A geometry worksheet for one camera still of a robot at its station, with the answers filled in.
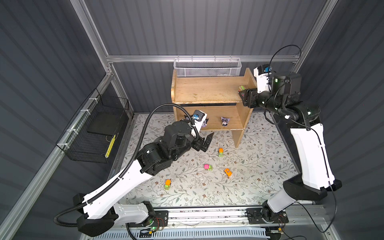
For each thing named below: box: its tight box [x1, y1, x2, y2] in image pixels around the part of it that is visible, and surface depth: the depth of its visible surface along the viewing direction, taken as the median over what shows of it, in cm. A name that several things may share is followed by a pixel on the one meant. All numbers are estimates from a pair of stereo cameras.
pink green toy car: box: [204, 164, 213, 171], surface depth 91 cm
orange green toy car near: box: [164, 179, 172, 190], surface depth 84 cm
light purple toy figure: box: [221, 116, 231, 127], surface depth 84 cm
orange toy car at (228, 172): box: [224, 168, 233, 177], surface depth 90 cm
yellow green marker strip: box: [105, 134, 116, 159], surface depth 71 cm
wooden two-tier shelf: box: [171, 68, 258, 148], surface depth 77 cm
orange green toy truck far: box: [218, 147, 224, 157], surface depth 98 cm
